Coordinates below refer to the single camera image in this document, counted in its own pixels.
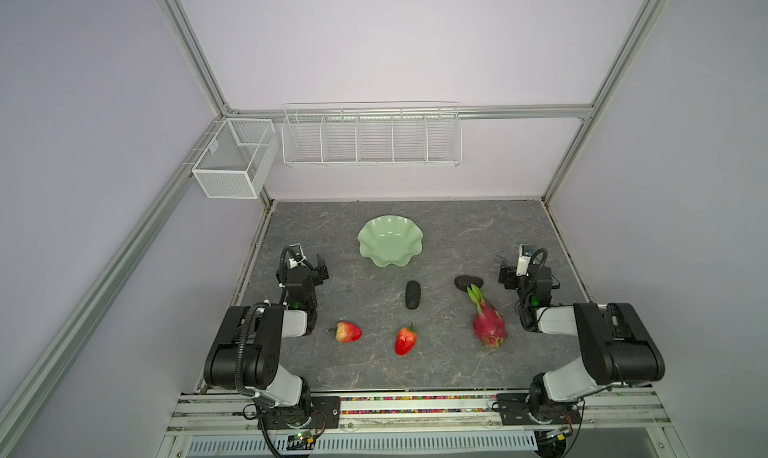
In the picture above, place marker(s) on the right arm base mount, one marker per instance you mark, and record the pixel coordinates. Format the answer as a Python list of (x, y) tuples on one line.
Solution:
[(517, 408)]

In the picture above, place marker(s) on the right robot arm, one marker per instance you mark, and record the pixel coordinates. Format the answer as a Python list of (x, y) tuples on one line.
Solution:
[(615, 347)]

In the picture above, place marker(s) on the pink dragon fruit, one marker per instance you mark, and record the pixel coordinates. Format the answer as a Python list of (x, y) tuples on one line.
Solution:
[(489, 325)]

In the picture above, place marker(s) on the white wire shelf basket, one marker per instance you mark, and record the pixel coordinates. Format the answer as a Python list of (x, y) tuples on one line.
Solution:
[(372, 134)]

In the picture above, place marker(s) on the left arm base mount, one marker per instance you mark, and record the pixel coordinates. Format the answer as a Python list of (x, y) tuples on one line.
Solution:
[(317, 412)]

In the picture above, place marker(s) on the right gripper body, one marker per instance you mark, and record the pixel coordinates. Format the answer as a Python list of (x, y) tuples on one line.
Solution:
[(521, 295)]

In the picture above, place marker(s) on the white vent grille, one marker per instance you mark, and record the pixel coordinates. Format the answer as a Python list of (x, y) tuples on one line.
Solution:
[(340, 444)]

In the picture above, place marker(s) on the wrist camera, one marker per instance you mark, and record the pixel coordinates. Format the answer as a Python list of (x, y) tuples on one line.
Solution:
[(295, 255), (526, 253)]

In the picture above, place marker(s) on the red strawberry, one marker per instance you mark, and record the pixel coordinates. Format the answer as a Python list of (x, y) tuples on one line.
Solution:
[(406, 340)]

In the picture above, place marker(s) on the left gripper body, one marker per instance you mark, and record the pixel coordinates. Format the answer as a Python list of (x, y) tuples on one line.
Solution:
[(312, 303)]

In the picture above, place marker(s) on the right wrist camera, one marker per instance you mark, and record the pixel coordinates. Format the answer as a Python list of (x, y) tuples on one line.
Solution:
[(526, 253)]

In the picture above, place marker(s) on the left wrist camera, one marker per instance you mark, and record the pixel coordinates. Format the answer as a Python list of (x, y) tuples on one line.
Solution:
[(295, 255)]

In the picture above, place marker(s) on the green scalloped fruit bowl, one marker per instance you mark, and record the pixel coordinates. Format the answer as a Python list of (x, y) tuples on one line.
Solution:
[(390, 240)]

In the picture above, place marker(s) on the aluminium front rail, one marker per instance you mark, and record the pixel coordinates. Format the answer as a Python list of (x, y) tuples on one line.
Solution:
[(453, 410)]

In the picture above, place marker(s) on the dark avocado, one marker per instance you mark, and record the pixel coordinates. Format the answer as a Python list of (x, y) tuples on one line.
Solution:
[(465, 282), (413, 294)]

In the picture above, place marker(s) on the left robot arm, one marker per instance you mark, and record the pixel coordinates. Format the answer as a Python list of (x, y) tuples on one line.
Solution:
[(245, 353)]

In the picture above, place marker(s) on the white wire box basket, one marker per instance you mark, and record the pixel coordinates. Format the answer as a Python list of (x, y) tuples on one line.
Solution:
[(238, 158)]

